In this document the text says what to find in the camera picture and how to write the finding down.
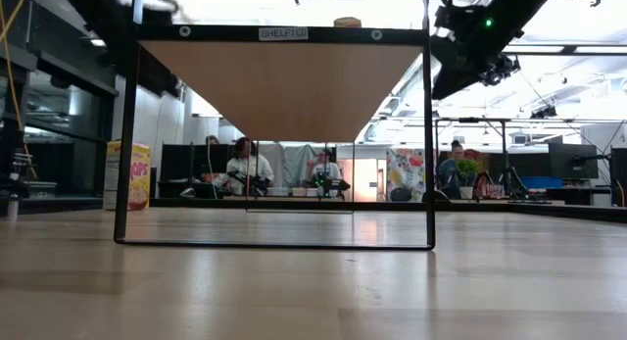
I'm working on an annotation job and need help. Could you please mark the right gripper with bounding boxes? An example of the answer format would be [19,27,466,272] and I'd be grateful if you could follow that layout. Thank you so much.
[431,1,496,101]

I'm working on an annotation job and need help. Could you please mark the black ceiling spotlight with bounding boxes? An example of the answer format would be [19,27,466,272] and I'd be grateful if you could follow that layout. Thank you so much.
[482,54,521,87]
[531,104,558,120]

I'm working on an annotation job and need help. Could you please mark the green plant in white pot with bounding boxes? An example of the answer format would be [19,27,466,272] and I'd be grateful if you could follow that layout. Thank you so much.
[455,158,480,201]

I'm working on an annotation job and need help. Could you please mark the floral patterned panel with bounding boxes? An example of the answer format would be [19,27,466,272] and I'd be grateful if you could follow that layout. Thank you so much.
[385,148,426,203]

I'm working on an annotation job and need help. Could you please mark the red packages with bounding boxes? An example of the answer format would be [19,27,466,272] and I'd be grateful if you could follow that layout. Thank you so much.
[474,170,506,200]

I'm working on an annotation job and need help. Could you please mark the blue bin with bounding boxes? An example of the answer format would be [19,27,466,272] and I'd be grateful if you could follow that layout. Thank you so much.
[519,175,564,190]

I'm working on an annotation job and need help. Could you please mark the black computer monitor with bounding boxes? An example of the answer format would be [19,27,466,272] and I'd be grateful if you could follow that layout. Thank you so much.
[548,142,600,180]

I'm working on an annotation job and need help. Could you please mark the grey cloth cover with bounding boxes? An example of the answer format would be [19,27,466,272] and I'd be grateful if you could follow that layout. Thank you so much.
[258,143,334,189]

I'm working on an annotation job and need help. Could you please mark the black partition panel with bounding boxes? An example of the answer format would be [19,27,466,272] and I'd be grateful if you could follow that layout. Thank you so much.
[160,143,231,199]

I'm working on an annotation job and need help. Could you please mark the grey storage bin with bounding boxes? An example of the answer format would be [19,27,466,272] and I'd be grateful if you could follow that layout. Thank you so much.
[22,180,58,200]

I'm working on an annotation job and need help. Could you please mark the black background table frame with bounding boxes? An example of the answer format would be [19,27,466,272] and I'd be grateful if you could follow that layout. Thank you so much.
[434,117,511,199]

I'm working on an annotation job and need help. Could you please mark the black metal table frame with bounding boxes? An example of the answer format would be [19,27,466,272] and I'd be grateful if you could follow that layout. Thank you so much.
[19,195,627,224]

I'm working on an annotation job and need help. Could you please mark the wooden shelf with black frame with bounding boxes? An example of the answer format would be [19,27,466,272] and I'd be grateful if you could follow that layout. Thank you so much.
[113,0,438,252]

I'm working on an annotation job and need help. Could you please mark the yellow cable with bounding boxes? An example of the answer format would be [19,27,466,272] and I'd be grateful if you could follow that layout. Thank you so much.
[0,0,38,179]

